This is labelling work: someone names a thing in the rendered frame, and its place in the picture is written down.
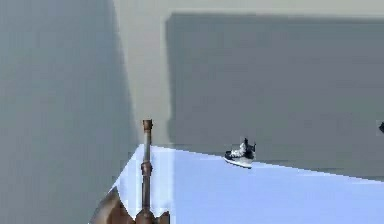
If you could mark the black and white shoe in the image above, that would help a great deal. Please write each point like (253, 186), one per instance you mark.
(240, 156)

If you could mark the small black object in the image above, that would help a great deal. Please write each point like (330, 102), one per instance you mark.
(382, 127)

